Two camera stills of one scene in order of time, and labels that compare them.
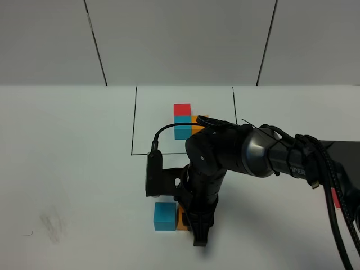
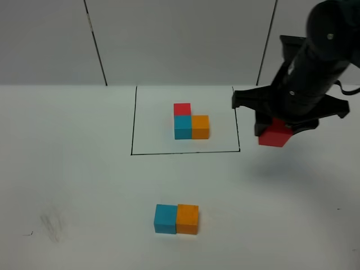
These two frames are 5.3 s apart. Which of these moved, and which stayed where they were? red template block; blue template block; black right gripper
Moved: black right gripper
Stayed: blue template block; red template block
